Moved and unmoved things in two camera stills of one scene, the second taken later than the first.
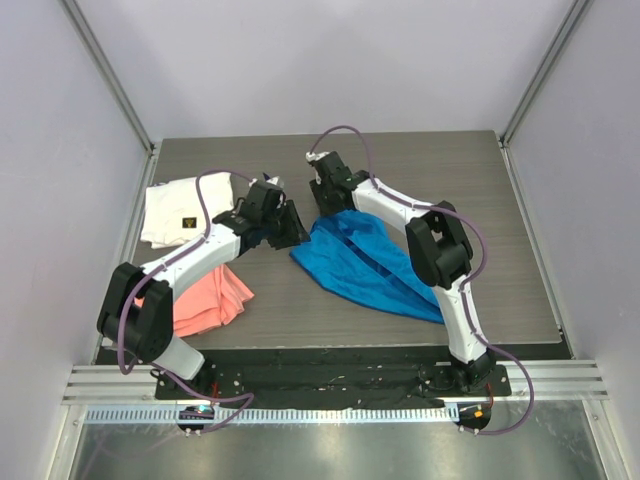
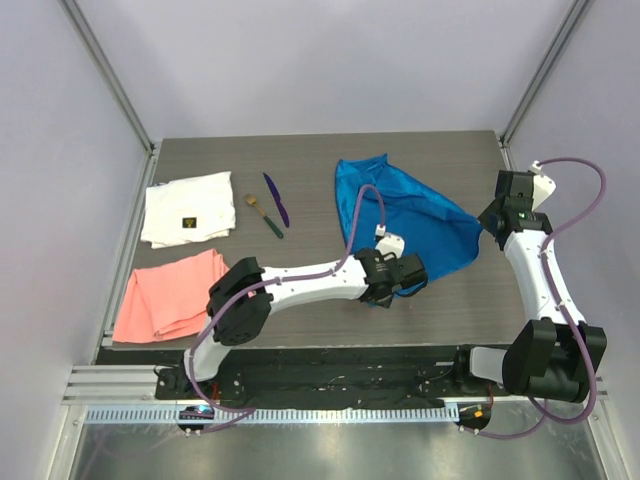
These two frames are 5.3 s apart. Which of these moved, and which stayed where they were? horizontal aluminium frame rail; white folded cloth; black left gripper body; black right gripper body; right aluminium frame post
Moved: black right gripper body; black left gripper body
Stayed: right aluminium frame post; white folded cloth; horizontal aluminium frame rail
